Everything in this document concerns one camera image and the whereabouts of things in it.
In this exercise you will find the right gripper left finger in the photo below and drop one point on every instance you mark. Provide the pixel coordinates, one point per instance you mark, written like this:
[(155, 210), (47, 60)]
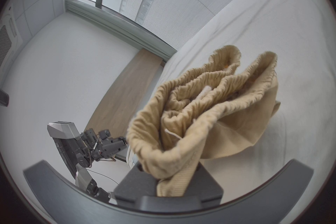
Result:
[(133, 186)]

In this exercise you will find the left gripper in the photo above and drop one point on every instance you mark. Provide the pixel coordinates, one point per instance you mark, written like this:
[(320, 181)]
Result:
[(112, 146)]

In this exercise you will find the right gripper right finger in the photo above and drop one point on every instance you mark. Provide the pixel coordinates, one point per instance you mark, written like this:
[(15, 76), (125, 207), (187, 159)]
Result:
[(206, 186)]

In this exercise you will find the tan shorts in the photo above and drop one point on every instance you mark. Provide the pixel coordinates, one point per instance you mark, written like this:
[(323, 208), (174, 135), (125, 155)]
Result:
[(210, 125)]

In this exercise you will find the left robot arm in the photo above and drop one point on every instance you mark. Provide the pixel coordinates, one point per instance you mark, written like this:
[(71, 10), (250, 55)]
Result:
[(63, 131)]

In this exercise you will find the pale grey garment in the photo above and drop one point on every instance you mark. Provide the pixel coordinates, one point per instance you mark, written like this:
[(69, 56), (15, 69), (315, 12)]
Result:
[(132, 158)]

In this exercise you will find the white ceiling air vent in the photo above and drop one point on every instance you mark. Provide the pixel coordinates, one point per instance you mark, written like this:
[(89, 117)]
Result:
[(7, 34)]

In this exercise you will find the bed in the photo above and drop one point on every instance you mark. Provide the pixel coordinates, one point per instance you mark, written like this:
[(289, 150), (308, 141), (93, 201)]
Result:
[(262, 20)]

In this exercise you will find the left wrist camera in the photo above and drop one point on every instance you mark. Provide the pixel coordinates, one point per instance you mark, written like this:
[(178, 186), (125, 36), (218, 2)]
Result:
[(105, 133)]

